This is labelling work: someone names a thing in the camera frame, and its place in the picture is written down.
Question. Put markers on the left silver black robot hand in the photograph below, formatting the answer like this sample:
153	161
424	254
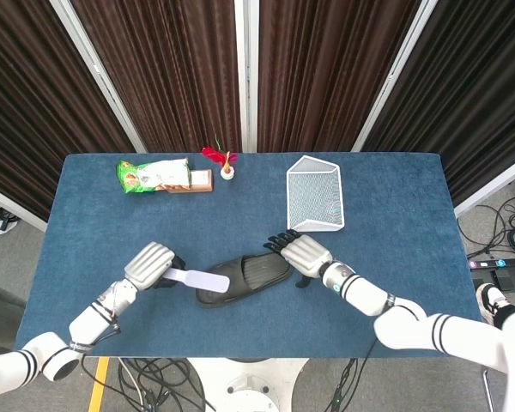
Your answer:
148	262

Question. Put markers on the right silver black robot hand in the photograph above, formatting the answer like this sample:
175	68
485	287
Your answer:
304	255

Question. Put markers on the black rubber slipper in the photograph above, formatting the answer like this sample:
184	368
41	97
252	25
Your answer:
257	279

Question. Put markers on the lavender plastic brush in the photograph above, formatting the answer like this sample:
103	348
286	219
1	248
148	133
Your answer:
206	281

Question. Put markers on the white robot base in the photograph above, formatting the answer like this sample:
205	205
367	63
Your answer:
249	382

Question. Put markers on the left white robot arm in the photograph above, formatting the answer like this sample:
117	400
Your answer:
90	319

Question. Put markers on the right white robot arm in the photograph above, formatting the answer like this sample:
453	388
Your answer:
412	328

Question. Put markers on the green snack bag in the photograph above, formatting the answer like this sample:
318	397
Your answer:
154	176

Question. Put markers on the brown wooden block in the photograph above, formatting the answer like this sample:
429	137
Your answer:
201	180

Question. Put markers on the blue table mat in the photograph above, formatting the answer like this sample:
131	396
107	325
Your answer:
412	240

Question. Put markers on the red feather shuttlecock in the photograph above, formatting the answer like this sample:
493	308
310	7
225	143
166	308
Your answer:
227	169

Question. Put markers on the brown pleated partition panel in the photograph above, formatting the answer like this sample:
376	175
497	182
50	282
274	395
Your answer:
468	94
326	73
26	107
167	73

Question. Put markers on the white black sneaker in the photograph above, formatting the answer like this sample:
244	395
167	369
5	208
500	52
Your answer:
489	302

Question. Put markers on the black foot pedal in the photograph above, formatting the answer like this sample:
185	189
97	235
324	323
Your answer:
510	279

